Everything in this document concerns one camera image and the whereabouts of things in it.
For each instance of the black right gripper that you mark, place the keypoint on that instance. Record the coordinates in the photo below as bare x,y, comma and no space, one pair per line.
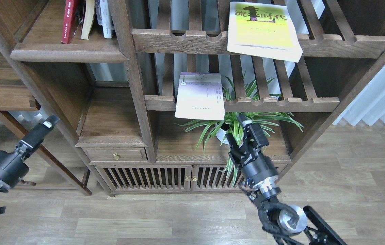
257,169

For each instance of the dark wooden bookshelf unit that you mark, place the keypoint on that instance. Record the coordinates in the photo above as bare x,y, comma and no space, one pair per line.
118,95

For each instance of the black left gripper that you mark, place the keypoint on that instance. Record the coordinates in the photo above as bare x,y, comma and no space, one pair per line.
12,166

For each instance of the brass drawer knob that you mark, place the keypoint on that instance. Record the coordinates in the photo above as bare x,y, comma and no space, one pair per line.
115,156

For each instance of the yellow green cover book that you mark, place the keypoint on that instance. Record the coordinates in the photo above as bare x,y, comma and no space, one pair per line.
262,30

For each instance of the upright white book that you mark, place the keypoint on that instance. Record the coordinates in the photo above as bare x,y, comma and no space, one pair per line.
104,18

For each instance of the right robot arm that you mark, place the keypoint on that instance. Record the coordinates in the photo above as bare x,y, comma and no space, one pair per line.
282,221

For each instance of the red cover book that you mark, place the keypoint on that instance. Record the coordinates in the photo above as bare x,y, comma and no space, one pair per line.
72,17

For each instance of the pale lavender cover book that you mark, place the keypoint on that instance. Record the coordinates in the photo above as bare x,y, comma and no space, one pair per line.
200,96

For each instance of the upright cream paged book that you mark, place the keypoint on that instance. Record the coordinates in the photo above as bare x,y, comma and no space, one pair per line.
88,18

